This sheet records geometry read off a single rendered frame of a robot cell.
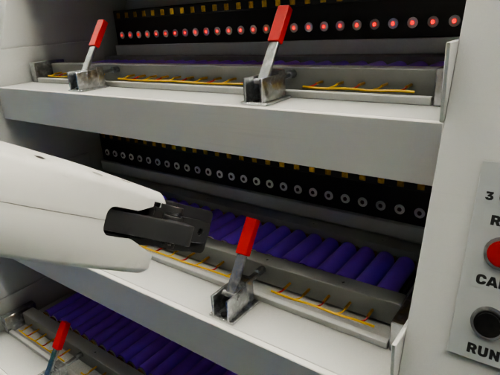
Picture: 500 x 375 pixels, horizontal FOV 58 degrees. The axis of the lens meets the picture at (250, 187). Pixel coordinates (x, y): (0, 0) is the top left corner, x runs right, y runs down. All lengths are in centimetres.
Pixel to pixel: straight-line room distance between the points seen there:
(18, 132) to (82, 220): 54
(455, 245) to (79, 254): 22
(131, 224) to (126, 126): 28
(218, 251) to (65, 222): 28
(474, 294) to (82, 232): 23
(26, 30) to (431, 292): 65
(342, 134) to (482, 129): 10
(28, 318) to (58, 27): 45
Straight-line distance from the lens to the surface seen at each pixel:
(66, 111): 60
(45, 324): 77
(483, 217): 31
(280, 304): 43
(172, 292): 47
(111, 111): 53
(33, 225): 22
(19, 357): 76
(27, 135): 77
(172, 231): 25
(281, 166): 54
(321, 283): 43
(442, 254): 32
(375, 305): 41
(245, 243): 42
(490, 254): 31
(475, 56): 33
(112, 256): 24
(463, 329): 32
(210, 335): 43
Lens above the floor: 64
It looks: 4 degrees down
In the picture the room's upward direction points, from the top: 9 degrees clockwise
